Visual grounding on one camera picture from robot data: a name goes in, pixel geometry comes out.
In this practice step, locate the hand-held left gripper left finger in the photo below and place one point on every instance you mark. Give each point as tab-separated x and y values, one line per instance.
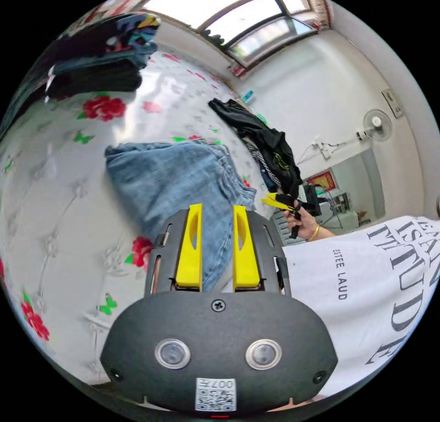
189	250

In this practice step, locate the person's body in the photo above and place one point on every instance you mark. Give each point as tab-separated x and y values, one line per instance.
361	284

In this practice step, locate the pile of folded clothes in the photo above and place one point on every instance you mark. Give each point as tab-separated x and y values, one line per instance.
96	67

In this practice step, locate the person's right forearm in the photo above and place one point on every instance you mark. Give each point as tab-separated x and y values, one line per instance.
323	233

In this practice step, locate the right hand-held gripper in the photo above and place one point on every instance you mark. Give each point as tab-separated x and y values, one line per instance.
309	209

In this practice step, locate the blue jeans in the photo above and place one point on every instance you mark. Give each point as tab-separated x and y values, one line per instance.
165	177

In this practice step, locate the white wall fan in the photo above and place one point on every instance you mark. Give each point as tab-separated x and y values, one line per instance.
376	124

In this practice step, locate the pile of black clothes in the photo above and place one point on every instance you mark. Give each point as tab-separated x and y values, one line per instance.
271	146

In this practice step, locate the window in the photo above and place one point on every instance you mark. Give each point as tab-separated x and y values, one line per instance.
240	12

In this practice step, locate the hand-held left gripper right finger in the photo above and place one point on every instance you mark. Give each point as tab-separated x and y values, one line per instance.
245	253

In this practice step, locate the person's right hand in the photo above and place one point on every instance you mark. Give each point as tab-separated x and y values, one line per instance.
306	227

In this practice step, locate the bed with floral sheet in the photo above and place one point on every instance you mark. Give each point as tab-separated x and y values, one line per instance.
68	195

